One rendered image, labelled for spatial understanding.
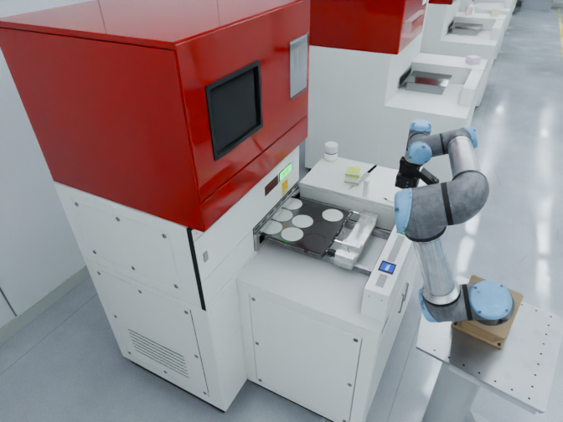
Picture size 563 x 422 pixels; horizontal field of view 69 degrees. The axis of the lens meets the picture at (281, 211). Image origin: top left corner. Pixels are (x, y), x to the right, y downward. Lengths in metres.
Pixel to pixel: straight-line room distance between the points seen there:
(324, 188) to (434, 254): 0.93
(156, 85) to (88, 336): 1.98
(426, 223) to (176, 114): 0.73
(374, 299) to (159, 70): 1.04
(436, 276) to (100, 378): 1.95
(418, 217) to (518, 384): 0.72
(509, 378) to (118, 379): 1.93
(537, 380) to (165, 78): 1.47
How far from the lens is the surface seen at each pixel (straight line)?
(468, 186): 1.14
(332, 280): 1.74
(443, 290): 1.36
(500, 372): 1.62
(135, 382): 2.56
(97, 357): 2.74
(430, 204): 1.11
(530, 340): 1.76
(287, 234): 1.84
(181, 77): 1.13
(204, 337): 1.81
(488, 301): 1.41
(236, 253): 1.70
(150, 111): 1.24
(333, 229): 1.88
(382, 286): 1.56
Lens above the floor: 2.05
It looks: 35 degrees down
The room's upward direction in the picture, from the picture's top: 1 degrees counter-clockwise
